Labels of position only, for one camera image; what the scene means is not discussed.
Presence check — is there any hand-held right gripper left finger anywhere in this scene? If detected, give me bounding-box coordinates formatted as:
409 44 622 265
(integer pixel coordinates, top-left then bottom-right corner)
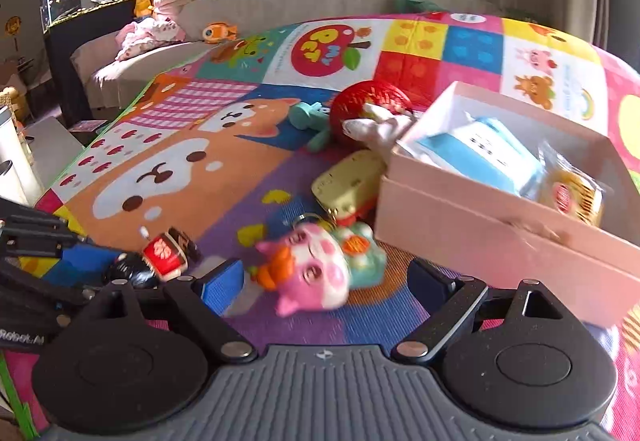
97 258 258 364

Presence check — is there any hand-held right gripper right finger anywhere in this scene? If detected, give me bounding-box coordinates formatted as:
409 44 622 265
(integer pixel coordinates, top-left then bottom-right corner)
390 258 576 367

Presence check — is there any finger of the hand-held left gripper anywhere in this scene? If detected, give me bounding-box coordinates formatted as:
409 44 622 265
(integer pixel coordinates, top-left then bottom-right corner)
0 261 108 322
0 198 123 287

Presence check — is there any teal lucky cat toy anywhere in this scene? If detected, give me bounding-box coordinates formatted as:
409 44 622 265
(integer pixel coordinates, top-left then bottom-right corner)
330 218 388 292

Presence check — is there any black and red doll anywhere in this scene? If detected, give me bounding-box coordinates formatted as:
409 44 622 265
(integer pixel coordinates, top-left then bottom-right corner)
102 227 203 291

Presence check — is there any pink cardboard box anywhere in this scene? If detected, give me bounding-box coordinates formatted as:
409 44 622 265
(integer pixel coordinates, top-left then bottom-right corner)
374 80 640 329

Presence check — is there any pink pig toy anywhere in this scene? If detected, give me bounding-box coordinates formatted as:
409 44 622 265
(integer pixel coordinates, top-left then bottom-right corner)
248 221 351 318

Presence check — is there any pale green toy case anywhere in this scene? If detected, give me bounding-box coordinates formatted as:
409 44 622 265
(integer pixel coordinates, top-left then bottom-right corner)
311 148 388 227

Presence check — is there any white cloth toy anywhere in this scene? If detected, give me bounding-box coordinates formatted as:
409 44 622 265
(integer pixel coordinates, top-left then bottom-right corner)
341 102 426 164

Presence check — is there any teal plastic toy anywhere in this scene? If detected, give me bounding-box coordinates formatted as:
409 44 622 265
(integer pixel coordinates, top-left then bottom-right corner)
287 100 333 153

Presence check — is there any red round ribbed toy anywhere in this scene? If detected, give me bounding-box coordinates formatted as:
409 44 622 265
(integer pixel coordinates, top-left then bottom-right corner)
329 80 416 147

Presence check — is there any colourful printed play mat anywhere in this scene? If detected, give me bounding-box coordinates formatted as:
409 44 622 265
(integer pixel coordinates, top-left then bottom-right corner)
0 11 640 441

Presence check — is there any white cylindrical bin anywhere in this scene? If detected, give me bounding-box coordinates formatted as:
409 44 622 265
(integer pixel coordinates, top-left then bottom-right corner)
0 106 43 207

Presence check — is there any dark red booklet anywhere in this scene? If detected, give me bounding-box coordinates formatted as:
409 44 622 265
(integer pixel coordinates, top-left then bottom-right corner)
67 120 108 134

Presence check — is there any blue tissue pack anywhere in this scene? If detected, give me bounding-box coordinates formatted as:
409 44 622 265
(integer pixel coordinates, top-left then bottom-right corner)
400 116 546 199

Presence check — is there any yellow snack packet red label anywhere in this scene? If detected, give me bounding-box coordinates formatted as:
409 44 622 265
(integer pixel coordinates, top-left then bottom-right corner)
537 141 613 227

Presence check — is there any pink white plush toy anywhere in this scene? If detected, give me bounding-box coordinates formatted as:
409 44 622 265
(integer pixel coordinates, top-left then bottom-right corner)
115 16 186 62

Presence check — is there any orange clownfish plush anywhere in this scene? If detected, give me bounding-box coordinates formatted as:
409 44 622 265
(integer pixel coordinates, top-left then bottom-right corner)
201 21 240 43

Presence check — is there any teal cloth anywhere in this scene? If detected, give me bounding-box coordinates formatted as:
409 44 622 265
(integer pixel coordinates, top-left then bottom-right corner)
395 0 451 14

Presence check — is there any beige sofa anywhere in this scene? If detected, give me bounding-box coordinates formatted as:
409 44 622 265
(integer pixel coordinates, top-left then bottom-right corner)
70 0 506 109

